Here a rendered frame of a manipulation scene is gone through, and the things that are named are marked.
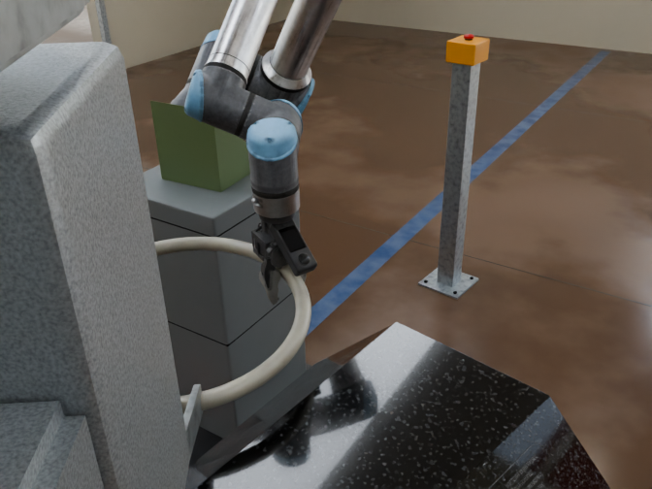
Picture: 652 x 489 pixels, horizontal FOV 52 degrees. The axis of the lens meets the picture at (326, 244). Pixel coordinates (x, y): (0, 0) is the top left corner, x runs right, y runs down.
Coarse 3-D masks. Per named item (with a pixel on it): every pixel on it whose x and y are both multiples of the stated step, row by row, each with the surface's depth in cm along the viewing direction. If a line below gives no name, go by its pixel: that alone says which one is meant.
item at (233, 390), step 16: (176, 240) 144; (192, 240) 144; (208, 240) 144; (224, 240) 143; (256, 256) 140; (288, 272) 134; (304, 288) 129; (304, 304) 125; (304, 320) 122; (288, 336) 119; (304, 336) 120; (288, 352) 115; (256, 368) 112; (272, 368) 112; (224, 384) 109; (240, 384) 109; (256, 384) 110; (208, 400) 107; (224, 400) 108
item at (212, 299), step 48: (192, 192) 193; (240, 192) 192; (240, 240) 191; (192, 288) 197; (240, 288) 197; (288, 288) 221; (192, 336) 207; (240, 336) 204; (192, 384) 219; (288, 384) 238
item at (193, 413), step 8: (200, 384) 107; (192, 392) 105; (200, 392) 107; (192, 400) 102; (200, 400) 106; (192, 408) 99; (200, 408) 106; (184, 416) 97; (192, 416) 98; (200, 416) 106; (192, 424) 98; (192, 432) 98; (192, 440) 98; (192, 448) 97
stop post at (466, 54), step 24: (456, 48) 251; (480, 48) 249; (456, 72) 257; (456, 96) 261; (456, 120) 265; (456, 144) 269; (456, 168) 274; (456, 192) 279; (456, 216) 283; (456, 240) 289; (456, 264) 296; (432, 288) 300; (456, 288) 299
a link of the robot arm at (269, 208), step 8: (296, 192) 126; (256, 200) 126; (264, 200) 125; (272, 200) 124; (280, 200) 125; (288, 200) 125; (296, 200) 127; (256, 208) 127; (264, 208) 126; (272, 208) 125; (280, 208) 125; (288, 208) 126; (296, 208) 128; (264, 216) 127; (272, 216) 126; (280, 216) 126
